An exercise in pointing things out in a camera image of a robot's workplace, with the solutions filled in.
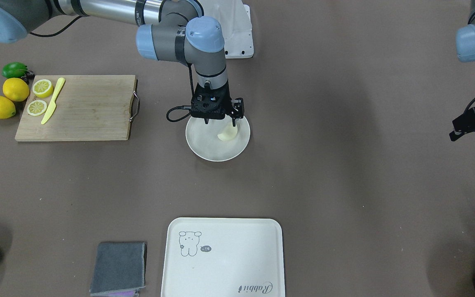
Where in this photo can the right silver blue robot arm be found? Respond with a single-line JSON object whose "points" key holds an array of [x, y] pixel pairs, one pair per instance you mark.
{"points": [[167, 30]]}

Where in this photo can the cream rabbit tray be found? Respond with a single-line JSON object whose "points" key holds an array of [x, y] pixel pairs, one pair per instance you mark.
{"points": [[223, 257]]}

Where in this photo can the yellow plastic knife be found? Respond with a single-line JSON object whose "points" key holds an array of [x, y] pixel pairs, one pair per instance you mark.
{"points": [[52, 104]]}

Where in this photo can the wooden cutting board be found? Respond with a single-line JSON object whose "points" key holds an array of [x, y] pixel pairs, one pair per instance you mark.
{"points": [[88, 108]]}

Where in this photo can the grey folded cloth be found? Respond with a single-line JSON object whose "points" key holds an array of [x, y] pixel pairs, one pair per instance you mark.
{"points": [[119, 269]]}

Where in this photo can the green lime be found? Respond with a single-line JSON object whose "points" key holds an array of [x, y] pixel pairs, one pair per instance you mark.
{"points": [[17, 70]]}

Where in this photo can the cream round plate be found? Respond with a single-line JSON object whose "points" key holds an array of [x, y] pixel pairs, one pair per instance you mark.
{"points": [[203, 141]]}

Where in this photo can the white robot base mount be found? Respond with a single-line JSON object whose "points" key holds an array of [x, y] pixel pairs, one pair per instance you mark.
{"points": [[237, 23]]}

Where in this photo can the white steamed bun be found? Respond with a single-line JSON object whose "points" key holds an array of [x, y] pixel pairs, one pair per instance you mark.
{"points": [[228, 133]]}

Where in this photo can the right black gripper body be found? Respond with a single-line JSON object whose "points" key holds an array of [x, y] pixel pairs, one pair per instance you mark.
{"points": [[237, 107]]}

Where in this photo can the lemon half slice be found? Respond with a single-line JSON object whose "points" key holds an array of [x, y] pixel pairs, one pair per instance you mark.
{"points": [[43, 88], [37, 107]]}

